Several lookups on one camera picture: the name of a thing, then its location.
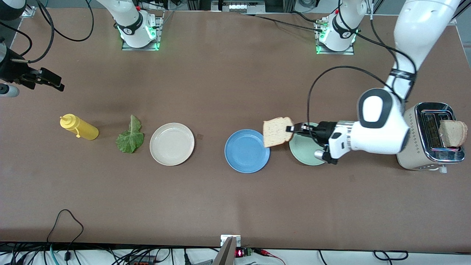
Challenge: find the sliced bread with brown crust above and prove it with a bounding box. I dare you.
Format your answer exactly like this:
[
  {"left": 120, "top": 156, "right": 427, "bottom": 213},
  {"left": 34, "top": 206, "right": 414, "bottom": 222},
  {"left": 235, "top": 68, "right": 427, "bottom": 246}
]
[
  {"left": 439, "top": 120, "right": 468, "bottom": 148},
  {"left": 263, "top": 117, "right": 295, "bottom": 148}
]

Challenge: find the yellow squeeze bottle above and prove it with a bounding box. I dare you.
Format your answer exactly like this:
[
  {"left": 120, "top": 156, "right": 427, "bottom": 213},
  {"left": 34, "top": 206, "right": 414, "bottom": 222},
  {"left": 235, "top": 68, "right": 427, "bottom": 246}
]
[{"left": 60, "top": 114, "right": 99, "bottom": 141}]

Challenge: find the green lettuce leaf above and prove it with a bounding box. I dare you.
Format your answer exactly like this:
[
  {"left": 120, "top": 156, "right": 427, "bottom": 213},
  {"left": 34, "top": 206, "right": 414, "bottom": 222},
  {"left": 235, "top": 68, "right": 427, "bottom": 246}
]
[{"left": 116, "top": 115, "right": 145, "bottom": 154}]

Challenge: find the light green round plate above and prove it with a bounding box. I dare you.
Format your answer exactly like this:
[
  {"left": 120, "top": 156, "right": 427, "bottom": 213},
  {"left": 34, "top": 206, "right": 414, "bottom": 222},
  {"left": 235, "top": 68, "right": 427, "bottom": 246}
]
[{"left": 289, "top": 122, "right": 334, "bottom": 166}]

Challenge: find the blue round plate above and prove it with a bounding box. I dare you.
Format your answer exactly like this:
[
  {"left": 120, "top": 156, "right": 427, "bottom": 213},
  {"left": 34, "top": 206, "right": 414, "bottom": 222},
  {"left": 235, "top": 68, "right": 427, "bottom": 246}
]
[{"left": 224, "top": 129, "right": 270, "bottom": 174}]

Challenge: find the beige round plate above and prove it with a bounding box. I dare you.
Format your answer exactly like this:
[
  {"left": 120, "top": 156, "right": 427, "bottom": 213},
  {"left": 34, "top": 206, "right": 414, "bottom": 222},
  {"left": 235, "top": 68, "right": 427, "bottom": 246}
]
[{"left": 149, "top": 123, "right": 195, "bottom": 166}]

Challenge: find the cream and chrome toaster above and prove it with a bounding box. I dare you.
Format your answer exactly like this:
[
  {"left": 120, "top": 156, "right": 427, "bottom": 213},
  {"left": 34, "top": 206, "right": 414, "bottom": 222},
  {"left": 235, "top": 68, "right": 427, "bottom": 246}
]
[{"left": 397, "top": 102, "right": 466, "bottom": 173}]

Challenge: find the white device with lit panel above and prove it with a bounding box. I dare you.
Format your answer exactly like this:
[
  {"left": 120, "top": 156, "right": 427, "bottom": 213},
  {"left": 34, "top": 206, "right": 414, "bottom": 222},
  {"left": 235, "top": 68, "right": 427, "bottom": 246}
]
[{"left": 212, "top": 0, "right": 265, "bottom": 13}]

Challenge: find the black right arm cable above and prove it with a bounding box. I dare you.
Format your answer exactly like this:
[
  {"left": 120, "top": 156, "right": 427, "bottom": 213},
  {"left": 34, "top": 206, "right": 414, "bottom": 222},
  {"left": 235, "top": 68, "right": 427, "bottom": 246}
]
[{"left": 0, "top": 0, "right": 94, "bottom": 63}]

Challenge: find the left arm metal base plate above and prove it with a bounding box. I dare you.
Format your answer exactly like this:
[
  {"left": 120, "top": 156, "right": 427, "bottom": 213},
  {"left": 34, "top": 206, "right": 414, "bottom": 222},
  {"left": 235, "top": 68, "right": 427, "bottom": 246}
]
[{"left": 315, "top": 20, "right": 355, "bottom": 56}]

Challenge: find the black cable to arm base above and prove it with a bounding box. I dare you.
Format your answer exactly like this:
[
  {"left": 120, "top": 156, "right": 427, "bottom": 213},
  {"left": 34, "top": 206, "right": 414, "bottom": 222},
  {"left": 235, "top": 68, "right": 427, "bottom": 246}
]
[{"left": 241, "top": 11, "right": 324, "bottom": 33}]

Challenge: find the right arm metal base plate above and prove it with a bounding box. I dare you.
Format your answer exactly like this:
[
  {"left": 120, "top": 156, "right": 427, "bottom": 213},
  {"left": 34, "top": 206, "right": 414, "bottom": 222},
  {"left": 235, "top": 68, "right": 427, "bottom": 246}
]
[{"left": 121, "top": 15, "right": 163, "bottom": 51}]

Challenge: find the red clip lead wire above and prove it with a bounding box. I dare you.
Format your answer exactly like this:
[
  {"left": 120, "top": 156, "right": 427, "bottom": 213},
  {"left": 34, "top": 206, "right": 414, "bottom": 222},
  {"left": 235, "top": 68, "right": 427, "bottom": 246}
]
[{"left": 254, "top": 248, "right": 286, "bottom": 265}]

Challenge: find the small metal edge bracket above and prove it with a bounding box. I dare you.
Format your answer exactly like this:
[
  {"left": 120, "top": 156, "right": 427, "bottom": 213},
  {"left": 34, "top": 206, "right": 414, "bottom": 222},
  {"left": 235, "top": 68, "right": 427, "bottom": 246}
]
[{"left": 220, "top": 234, "right": 241, "bottom": 247}]

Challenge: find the black coiled cable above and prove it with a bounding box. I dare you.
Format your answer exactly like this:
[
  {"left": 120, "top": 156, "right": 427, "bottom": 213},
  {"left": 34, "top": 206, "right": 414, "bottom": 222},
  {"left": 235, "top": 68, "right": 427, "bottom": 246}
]
[{"left": 373, "top": 250, "right": 409, "bottom": 261}]

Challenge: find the grey metal camera pole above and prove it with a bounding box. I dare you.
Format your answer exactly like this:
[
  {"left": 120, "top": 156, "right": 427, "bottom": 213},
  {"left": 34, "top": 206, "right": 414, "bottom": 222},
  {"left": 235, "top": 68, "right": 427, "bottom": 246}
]
[{"left": 213, "top": 237, "right": 237, "bottom": 265}]

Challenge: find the thin black looped cable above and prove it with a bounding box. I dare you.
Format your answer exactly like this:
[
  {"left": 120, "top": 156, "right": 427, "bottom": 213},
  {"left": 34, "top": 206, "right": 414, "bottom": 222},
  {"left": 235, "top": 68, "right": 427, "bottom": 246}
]
[{"left": 46, "top": 209, "right": 84, "bottom": 243}]

